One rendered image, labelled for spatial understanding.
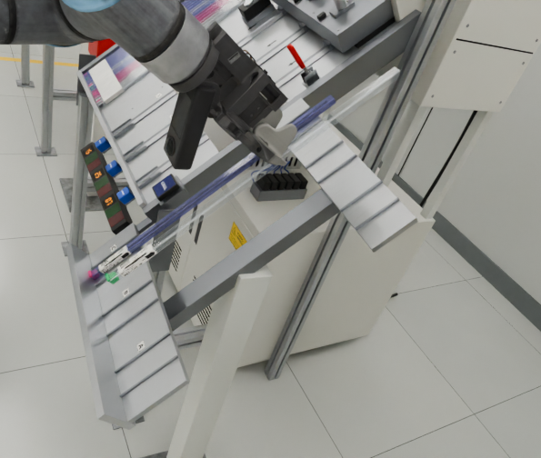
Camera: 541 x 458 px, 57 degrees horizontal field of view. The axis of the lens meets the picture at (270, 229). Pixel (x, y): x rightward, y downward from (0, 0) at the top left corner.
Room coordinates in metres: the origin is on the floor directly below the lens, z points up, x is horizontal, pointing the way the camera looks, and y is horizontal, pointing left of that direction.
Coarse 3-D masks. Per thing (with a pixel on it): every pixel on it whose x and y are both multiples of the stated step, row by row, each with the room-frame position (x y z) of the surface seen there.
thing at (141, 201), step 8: (80, 72) 1.34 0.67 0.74; (80, 80) 1.30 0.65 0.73; (88, 88) 1.26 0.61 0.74; (88, 96) 1.22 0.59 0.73; (96, 104) 1.19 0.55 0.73; (96, 112) 1.15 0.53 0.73; (104, 120) 1.12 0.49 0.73; (104, 128) 1.08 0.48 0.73; (112, 136) 1.06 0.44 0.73; (112, 144) 1.02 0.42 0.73; (120, 152) 1.01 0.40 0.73; (120, 160) 0.97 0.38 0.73; (128, 168) 0.95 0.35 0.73; (128, 176) 0.92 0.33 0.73; (136, 184) 0.90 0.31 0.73; (136, 192) 0.87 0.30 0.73; (136, 200) 0.85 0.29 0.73; (144, 200) 0.86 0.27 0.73
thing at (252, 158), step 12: (312, 108) 0.79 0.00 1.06; (324, 108) 0.79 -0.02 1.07; (300, 120) 0.78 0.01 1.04; (312, 120) 0.79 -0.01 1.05; (252, 156) 0.74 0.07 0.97; (240, 168) 0.72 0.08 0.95; (216, 180) 0.71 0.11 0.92; (228, 180) 0.72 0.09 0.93; (204, 192) 0.70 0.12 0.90; (192, 204) 0.68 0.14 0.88; (168, 216) 0.67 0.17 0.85; (180, 216) 0.67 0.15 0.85; (156, 228) 0.65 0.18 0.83; (144, 240) 0.64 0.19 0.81; (132, 252) 0.63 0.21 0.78; (96, 276) 0.60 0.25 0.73
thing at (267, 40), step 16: (240, 16) 1.37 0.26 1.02; (272, 16) 1.32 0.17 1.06; (288, 16) 1.30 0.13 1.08; (240, 32) 1.31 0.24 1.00; (256, 32) 1.29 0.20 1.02; (272, 32) 1.27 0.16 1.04; (288, 32) 1.25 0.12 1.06; (304, 32) 1.22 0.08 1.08; (256, 48) 1.23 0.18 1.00; (272, 48) 1.20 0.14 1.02; (304, 48) 1.18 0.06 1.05; (320, 48) 1.16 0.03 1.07; (336, 48) 1.14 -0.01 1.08; (352, 48) 1.13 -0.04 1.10; (272, 64) 1.16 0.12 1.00; (288, 64) 1.14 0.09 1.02; (320, 64) 1.11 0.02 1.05; (336, 64) 1.10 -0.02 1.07; (288, 80) 1.09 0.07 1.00; (288, 96) 1.04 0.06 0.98
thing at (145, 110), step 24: (120, 96) 1.22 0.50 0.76; (144, 96) 1.19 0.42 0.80; (168, 96) 1.16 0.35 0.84; (120, 120) 1.13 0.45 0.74; (144, 120) 1.11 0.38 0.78; (168, 120) 1.08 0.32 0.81; (120, 144) 1.05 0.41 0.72; (144, 144) 1.03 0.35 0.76; (144, 168) 0.96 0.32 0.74; (168, 168) 0.94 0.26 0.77; (192, 168) 0.92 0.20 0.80; (144, 192) 0.89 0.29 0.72
